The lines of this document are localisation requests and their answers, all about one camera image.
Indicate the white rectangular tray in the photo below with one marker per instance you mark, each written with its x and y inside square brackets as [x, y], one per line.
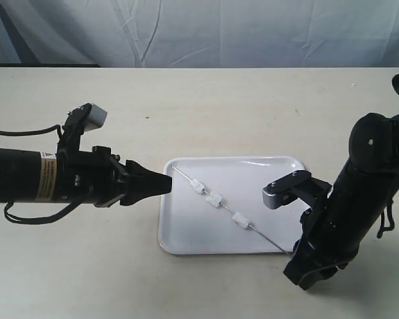
[189, 225]

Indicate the white backdrop curtain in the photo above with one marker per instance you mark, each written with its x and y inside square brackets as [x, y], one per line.
[200, 34]

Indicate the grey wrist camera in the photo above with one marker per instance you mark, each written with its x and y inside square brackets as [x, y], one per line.
[95, 119]
[285, 190]

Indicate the thin metal skewer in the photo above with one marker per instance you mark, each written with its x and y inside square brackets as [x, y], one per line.
[252, 227]

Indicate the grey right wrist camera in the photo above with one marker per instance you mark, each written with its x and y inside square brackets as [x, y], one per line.
[285, 190]

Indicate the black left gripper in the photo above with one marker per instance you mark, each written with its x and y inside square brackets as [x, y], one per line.
[100, 179]

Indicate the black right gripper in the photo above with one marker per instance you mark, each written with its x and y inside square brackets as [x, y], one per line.
[310, 264]

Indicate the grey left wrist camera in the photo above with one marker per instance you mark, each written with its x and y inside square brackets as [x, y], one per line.
[95, 119]

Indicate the white foam piece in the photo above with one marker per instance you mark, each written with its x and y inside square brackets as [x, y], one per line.
[241, 220]
[197, 186]
[214, 199]

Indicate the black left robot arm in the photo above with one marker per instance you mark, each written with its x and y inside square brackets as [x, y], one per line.
[30, 177]

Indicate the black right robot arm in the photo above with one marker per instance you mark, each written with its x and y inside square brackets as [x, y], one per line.
[340, 215]

